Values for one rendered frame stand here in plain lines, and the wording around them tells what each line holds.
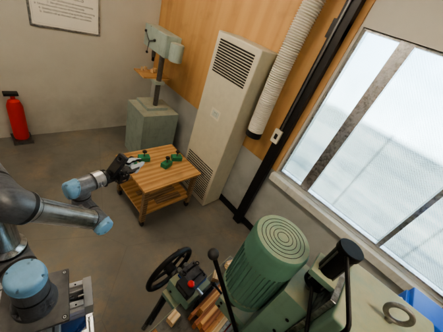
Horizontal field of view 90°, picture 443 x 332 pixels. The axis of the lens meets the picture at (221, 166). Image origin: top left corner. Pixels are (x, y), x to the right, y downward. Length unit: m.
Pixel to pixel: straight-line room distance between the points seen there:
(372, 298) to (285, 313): 0.23
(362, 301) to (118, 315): 1.71
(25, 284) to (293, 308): 0.87
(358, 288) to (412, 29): 1.57
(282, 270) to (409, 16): 1.68
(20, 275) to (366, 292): 1.08
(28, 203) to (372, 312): 0.92
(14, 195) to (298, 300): 0.80
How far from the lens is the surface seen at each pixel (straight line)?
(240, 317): 1.03
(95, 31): 3.31
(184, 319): 1.15
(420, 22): 1.93
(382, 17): 1.97
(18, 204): 0.80
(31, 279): 1.08
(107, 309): 2.11
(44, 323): 1.25
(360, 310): 0.70
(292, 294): 0.73
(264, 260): 0.66
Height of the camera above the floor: 1.97
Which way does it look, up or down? 34 degrees down
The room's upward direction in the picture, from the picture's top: 22 degrees clockwise
